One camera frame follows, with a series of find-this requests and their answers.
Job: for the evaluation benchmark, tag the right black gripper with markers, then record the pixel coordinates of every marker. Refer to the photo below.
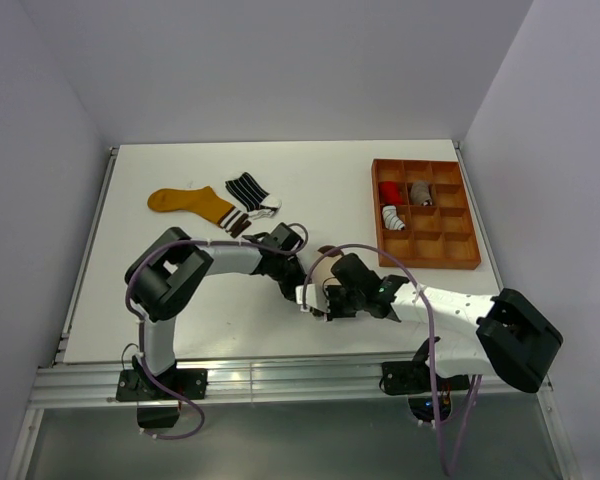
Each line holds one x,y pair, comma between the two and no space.
334,313

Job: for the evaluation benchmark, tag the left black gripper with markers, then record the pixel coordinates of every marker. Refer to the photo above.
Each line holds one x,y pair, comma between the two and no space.
289,291

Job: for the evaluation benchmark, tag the cream brown sock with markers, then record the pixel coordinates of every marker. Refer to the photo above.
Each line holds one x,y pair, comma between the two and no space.
323,277

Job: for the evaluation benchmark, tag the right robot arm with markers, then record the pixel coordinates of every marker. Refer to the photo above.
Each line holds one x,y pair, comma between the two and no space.
503,334

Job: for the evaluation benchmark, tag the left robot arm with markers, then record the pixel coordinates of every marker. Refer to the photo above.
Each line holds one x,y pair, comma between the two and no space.
163,280

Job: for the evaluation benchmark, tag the wooden compartment tray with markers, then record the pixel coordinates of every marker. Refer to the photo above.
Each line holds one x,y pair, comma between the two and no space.
441,236

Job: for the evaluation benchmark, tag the red rolled sock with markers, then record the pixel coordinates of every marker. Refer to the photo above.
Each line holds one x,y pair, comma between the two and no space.
390,193

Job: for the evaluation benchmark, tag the mustard yellow sock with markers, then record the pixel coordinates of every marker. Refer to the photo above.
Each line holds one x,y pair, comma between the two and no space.
203,202

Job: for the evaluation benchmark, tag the grey rolled sock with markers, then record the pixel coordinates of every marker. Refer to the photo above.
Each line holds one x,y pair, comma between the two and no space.
420,194

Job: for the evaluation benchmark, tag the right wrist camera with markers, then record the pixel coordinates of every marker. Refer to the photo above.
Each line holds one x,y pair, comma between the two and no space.
312,299

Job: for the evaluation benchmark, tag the aluminium frame rail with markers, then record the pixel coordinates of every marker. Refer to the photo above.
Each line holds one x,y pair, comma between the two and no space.
342,377

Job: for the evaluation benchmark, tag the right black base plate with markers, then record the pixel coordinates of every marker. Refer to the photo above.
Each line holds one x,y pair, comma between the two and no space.
400,378

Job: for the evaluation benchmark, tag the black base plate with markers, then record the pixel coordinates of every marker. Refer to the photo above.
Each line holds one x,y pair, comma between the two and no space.
195,382
400,378

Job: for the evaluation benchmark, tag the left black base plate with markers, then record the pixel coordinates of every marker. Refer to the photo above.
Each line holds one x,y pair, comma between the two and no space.
195,382

